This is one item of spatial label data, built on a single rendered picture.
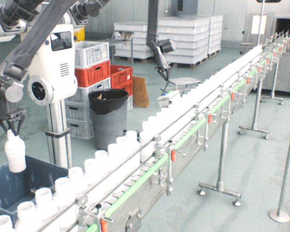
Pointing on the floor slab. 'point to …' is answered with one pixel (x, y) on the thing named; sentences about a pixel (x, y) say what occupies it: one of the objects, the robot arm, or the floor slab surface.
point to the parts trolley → (117, 44)
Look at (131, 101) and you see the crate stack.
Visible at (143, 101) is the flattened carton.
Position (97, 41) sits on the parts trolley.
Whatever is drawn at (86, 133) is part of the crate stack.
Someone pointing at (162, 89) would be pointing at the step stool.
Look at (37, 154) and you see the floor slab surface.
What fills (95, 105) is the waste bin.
